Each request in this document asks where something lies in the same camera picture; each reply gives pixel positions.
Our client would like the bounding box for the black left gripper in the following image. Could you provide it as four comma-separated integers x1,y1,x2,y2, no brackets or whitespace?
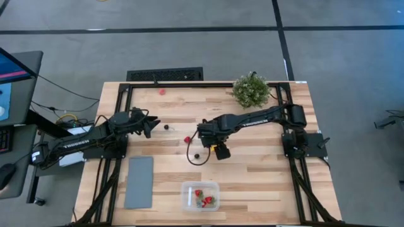
128,107,162,139

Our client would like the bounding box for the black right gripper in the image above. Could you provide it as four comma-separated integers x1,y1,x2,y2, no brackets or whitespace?
201,134,232,161

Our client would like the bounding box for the clear plastic tupperware container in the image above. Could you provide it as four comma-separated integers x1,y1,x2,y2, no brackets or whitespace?
180,180,221,212

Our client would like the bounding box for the black floor vent grille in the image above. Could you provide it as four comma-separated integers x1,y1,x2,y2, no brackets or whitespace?
126,66,205,82

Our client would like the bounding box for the grey container lid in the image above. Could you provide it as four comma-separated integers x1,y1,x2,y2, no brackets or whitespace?
124,156,155,209

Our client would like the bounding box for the green potted plant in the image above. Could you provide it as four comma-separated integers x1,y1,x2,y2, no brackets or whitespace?
231,71,272,109

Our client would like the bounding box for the white box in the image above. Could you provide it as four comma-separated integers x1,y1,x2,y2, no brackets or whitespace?
57,125,93,167

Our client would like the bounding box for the dark grey desk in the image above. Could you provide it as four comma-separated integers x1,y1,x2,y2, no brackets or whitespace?
0,50,44,200

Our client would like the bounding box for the black keyboard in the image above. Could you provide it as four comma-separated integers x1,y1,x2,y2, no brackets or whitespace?
0,125,14,154

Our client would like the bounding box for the computer monitor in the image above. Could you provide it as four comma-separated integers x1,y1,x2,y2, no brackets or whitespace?
0,47,36,84

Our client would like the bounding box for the black computer mouse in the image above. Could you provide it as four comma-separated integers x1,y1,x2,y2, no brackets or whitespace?
0,163,17,192

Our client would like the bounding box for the black floor device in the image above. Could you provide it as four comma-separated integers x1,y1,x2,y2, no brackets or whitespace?
374,115,404,129

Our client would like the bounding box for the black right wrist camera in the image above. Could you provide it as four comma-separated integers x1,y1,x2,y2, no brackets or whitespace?
197,121,220,139

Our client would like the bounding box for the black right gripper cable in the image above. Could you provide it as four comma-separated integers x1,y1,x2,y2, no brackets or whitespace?
185,129,211,166

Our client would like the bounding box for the black aluminium table frame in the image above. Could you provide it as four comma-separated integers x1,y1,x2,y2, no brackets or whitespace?
73,81,345,226

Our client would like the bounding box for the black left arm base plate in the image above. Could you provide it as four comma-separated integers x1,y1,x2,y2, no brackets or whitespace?
82,134,129,160

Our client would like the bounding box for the yellow cable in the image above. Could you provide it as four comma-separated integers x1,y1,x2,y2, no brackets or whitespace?
56,113,78,124

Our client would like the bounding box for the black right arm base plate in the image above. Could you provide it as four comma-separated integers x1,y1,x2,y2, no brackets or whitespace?
282,131,328,159

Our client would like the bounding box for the black monitor cable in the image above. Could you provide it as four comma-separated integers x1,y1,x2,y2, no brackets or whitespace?
35,74,100,114

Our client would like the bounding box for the black floor cable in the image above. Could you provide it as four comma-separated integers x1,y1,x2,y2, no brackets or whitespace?
385,108,404,118

